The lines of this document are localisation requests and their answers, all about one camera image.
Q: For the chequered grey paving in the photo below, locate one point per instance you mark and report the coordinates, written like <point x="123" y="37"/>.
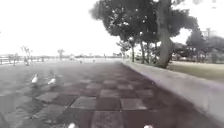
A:
<point x="106" y="100"/>

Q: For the small round-topped tree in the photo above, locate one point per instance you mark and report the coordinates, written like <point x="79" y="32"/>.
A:
<point x="60" y="52"/>

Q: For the large dark tree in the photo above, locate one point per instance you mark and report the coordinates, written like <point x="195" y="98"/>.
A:
<point x="165" y="43"/>

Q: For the white bird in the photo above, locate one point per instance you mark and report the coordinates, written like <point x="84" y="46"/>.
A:
<point x="52" y="81"/>
<point x="34" y="79"/>

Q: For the robot's own part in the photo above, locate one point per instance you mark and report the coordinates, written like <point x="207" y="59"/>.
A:
<point x="148" y="126"/>
<point x="72" y="126"/>

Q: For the low concrete kerb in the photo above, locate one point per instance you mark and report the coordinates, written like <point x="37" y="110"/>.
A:
<point x="190" y="88"/>

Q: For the small bare tree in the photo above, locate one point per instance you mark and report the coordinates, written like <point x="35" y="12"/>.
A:
<point x="26" y="52"/>

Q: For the grass strip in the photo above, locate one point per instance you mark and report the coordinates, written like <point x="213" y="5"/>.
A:
<point x="203" y="70"/>

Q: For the row of dark trees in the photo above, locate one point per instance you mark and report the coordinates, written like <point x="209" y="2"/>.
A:
<point x="203" y="46"/>

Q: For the railing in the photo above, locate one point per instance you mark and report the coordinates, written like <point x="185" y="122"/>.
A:
<point x="13" y="59"/>

